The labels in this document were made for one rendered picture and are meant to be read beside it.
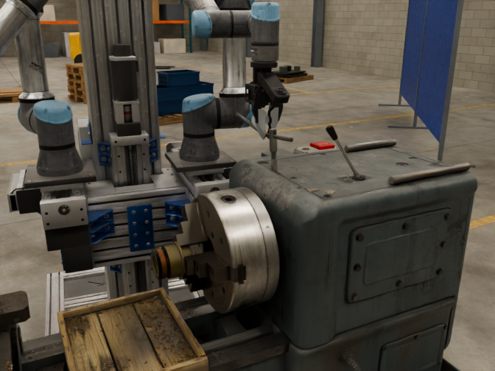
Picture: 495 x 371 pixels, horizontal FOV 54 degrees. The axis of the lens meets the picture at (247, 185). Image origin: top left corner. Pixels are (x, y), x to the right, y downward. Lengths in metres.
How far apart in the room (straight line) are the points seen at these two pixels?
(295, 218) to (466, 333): 2.05
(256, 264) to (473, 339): 2.04
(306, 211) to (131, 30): 1.04
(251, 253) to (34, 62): 1.04
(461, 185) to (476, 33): 11.84
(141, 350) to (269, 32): 0.87
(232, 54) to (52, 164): 0.72
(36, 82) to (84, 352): 0.94
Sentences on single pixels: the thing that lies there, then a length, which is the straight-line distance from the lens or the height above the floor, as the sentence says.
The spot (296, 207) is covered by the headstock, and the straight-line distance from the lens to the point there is 1.18.
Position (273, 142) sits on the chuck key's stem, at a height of 1.33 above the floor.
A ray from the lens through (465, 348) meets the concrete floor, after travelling 2.97.
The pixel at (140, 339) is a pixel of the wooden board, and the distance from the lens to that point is 1.34.
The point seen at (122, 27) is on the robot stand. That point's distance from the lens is 1.88.
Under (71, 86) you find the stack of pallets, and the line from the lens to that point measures 10.91.
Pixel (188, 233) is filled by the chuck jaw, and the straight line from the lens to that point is 1.27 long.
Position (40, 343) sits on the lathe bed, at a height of 0.85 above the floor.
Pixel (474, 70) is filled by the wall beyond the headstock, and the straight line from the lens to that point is 13.22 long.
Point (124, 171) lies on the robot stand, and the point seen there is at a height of 1.12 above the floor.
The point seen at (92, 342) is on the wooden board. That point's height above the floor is 0.88.
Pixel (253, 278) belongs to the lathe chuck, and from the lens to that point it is 1.19.
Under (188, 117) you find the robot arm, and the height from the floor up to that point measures 1.32.
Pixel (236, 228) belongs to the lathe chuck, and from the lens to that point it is 1.16.
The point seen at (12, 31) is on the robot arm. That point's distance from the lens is 1.68.
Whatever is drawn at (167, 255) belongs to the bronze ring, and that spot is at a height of 1.11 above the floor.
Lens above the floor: 1.67
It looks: 19 degrees down
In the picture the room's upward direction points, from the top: straight up
